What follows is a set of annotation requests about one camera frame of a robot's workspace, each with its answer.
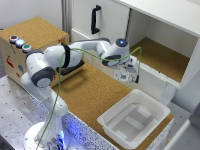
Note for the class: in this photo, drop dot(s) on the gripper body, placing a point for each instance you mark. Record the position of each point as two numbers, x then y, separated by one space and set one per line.
126 71

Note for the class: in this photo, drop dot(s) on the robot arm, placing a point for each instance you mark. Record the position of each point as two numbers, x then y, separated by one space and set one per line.
56 56

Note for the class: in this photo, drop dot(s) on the wooden drawer box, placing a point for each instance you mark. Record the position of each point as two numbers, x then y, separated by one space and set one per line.
36 31

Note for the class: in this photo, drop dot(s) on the white plastic box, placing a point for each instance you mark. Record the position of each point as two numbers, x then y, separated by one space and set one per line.
133 123

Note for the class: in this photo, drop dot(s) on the white sliding door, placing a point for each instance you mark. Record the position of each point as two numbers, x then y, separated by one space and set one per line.
113 20

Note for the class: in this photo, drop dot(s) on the white cabinet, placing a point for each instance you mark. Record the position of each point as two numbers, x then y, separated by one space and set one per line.
166 13

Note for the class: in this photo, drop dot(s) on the green button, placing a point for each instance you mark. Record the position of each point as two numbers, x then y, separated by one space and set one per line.
26 47

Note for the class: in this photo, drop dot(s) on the blue button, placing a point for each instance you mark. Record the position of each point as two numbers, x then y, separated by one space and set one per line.
20 42

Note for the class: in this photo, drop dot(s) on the red button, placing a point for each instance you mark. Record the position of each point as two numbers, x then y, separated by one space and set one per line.
13 38

